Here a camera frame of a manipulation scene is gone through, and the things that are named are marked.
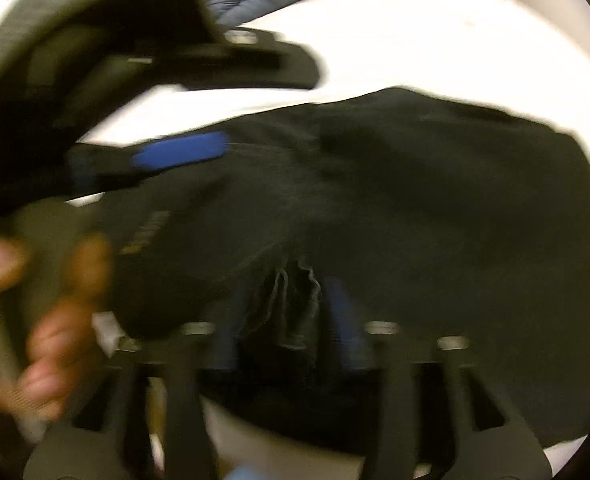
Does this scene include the person's left hand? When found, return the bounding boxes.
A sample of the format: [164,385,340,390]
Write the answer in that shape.
[0,232,115,423]

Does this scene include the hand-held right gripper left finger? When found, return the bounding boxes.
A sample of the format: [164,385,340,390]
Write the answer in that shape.
[24,321,241,480]

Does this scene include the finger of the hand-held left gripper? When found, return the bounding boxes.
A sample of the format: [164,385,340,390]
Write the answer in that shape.
[140,26,327,92]
[69,130,232,197]

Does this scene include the bed with white sheet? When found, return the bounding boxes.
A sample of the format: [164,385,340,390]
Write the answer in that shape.
[0,0,590,468]

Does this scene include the black denim pants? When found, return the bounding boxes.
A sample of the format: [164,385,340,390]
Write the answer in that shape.
[90,86,590,458]

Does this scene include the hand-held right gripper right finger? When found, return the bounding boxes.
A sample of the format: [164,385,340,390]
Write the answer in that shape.
[322,275,552,480]

